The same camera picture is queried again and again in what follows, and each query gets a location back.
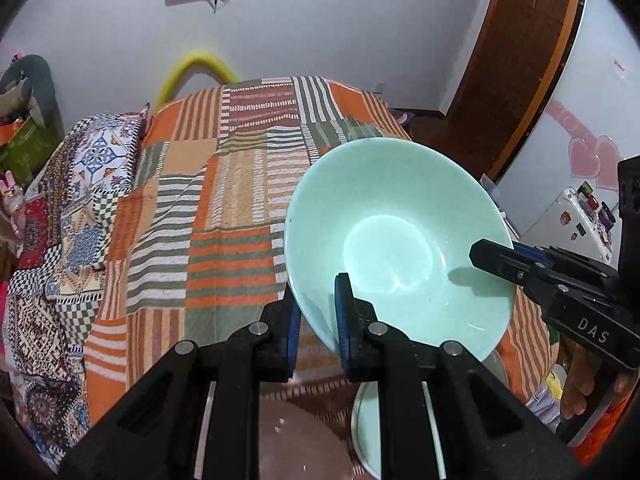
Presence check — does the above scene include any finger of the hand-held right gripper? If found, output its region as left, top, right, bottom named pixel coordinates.
left=512, top=242, right=554, bottom=261
left=469, top=238, right=551, bottom=306

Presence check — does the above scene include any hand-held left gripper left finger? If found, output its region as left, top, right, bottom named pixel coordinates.
left=57, top=290, right=303, bottom=480

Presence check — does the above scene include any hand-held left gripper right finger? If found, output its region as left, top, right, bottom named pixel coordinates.
left=334, top=272, right=586, bottom=480

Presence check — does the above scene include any brown plate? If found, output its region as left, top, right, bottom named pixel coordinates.
left=257, top=395, right=356, bottom=480

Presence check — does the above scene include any green plate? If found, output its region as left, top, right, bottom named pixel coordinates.
left=350, top=382, right=448, bottom=480

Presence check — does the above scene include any green bowl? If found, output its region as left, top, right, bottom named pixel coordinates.
left=284, top=139, right=516, bottom=363

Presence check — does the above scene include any person's right hand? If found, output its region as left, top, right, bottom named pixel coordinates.
left=560, top=339, right=640, bottom=421

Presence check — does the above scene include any white mini fridge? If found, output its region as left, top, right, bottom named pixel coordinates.
left=520, top=187, right=621, bottom=266

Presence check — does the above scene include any cartoon printed bedsheet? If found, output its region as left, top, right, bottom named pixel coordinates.
left=525, top=365, right=568, bottom=431

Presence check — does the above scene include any pink heart sticker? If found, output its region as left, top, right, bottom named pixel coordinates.
left=567, top=135, right=621, bottom=191

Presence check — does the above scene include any orange striped patchwork blanket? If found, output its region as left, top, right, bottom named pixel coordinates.
left=82, top=76, right=553, bottom=480

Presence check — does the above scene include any patterned quilt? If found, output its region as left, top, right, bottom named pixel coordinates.
left=0, top=105, right=151, bottom=461

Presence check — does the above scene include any yellow hoop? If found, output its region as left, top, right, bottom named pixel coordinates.
left=155, top=50, right=240, bottom=111

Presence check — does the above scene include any pink rabbit toy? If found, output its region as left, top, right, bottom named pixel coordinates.
left=0, top=170, right=26, bottom=237

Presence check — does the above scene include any green box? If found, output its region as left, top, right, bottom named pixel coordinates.
left=0, top=120, right=56, bottom=181

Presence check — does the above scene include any grey plush toy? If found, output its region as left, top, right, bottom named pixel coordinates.
left=0, top=54, right=58, bottom=126

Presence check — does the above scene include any wooden door frame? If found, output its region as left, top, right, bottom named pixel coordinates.
left=440, top=0, right=588, bottom=181

